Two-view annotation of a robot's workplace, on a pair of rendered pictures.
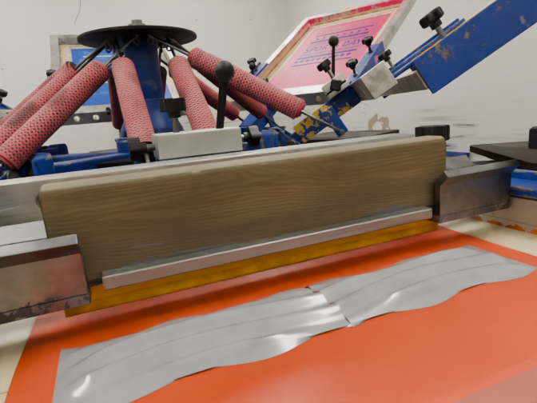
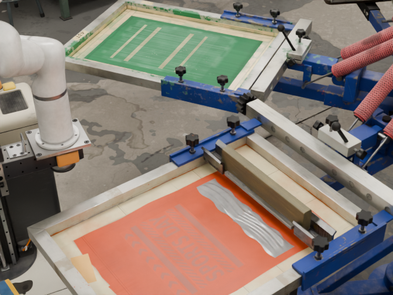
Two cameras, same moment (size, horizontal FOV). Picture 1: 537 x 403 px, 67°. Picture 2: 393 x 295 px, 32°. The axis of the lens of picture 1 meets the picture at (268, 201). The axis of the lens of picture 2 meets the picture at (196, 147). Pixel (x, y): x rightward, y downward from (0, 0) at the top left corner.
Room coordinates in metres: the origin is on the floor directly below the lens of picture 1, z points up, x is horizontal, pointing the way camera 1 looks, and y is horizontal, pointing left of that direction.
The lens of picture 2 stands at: (-0.19, -1.41, 2.31)
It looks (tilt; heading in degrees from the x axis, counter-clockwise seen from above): 37 degrees down; 76
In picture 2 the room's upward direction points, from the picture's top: 1 degrees counter-clockwise
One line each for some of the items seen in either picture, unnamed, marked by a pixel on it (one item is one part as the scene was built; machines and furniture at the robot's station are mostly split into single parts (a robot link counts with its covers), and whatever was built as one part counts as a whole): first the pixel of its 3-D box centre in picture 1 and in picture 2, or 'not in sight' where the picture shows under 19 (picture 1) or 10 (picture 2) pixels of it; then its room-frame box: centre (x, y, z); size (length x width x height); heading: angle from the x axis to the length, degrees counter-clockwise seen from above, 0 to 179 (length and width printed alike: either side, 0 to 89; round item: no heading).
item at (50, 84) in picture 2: not in sight; (41, 65); (-0.21, 0.24, 1.37); 0.13 x 0.10 x 0.16; 153
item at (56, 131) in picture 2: not in sight; (52, 112); (-0.20, 0.25, 1.21); 0.16 x 0.13 x 0.15; 100
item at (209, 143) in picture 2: not in sight; (213, 149); (0.27, 0.26, 0.98); 0.30 x 0.05 x 0.07; 21
